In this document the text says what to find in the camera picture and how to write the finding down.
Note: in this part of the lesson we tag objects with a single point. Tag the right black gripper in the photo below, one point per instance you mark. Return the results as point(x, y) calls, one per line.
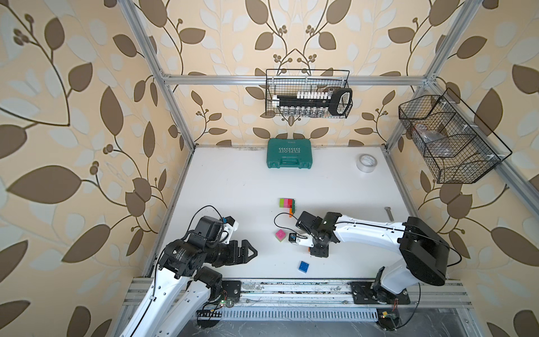
point(321, 253)

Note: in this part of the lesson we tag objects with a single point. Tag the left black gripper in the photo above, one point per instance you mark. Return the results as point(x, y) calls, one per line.
point(233, 258)

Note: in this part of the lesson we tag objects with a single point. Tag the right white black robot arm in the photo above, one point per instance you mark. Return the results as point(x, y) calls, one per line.
point(423, 254)

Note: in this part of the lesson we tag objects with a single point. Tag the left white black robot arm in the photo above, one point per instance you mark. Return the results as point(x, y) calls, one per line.
point(186, 277)

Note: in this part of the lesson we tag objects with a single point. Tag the blue lego brick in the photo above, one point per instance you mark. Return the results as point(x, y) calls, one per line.
point(303, 267)

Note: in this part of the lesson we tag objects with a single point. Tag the silver bolt on table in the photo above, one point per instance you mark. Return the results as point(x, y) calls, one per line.
point(389, 213)

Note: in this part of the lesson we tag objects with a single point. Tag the clear tape roll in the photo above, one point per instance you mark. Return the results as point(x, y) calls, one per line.
point(366, 163)

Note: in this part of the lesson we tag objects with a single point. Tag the green plastic tool case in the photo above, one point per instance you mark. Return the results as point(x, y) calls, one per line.
point(284, 153)

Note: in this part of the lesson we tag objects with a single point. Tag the black white tool in basket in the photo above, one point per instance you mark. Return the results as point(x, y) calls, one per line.
point(332, 103)

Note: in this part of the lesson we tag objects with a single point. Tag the plastic bag in basket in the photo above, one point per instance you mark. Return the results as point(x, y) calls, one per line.
point(436, 144)

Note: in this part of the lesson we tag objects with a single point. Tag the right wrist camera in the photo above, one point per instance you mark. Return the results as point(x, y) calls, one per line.
point(304, 240)

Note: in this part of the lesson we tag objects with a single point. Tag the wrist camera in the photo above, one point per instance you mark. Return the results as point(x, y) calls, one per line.
point(304, 240)
point(229, 227)

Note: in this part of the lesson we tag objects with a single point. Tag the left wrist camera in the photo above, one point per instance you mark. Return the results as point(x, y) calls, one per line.
point(229, 227)

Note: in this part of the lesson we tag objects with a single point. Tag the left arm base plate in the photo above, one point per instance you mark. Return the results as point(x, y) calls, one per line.
point(228, 290)

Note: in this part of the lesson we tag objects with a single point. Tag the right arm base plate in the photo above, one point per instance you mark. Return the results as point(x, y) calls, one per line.
point(363, 293)

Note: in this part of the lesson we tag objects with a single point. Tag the black wire basket back wall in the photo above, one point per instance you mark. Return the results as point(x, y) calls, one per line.
point(290, 81)

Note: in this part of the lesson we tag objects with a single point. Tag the black wire basket wall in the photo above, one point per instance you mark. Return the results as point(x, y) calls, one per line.
point(475, 146)
point(290, 81)

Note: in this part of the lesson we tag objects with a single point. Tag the black wire basket right wall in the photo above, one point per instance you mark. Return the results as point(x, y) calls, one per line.
point(475, 146)

